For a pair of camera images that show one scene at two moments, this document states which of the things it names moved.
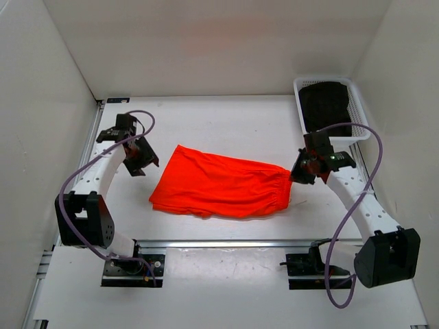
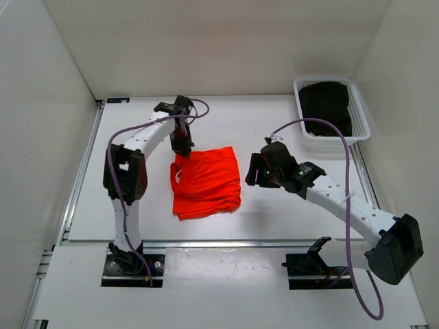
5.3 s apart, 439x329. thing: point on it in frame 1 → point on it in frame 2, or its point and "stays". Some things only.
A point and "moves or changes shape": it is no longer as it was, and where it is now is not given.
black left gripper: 149,156 → 179,148
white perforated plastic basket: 355,108 stays
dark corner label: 117,100 stays
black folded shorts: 324,103 stays
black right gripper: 296,175 → 257,162
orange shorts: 210,185 moves or changes shape
